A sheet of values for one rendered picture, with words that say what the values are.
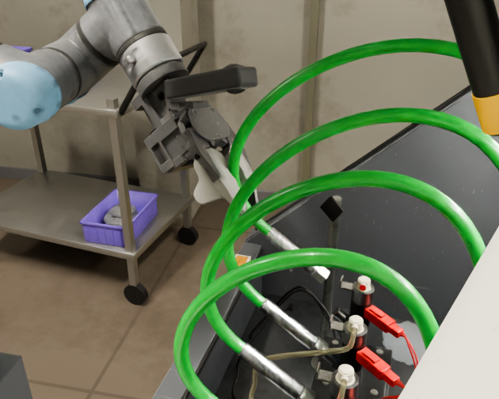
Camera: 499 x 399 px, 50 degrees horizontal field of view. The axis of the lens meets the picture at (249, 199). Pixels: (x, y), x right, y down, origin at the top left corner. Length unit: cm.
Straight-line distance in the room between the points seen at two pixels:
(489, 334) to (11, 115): 56
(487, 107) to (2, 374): 99
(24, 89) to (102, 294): 200
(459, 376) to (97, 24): 63
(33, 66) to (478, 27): 52
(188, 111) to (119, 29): 14
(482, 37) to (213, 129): 48
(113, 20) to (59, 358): 176
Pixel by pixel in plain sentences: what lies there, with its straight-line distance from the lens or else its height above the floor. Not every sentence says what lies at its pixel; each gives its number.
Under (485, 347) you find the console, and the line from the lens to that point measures 22.
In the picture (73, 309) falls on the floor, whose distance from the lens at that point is 254.
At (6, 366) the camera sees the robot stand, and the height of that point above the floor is 80.
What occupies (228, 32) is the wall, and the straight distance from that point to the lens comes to 296.
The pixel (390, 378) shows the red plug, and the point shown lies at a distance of 64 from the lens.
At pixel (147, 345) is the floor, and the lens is 229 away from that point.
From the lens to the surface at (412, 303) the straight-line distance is 41.
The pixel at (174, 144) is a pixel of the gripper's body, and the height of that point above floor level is 128.
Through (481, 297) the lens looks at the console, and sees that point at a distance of 24.
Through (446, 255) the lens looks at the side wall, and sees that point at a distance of 104.
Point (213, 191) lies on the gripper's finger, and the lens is 67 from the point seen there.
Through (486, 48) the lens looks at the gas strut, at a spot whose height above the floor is 149.
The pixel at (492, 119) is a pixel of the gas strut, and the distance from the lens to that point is 26.
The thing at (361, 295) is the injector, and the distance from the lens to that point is 70.
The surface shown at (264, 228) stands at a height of 118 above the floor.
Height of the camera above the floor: 154
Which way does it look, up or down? 28 degrees down
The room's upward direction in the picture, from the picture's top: straight up
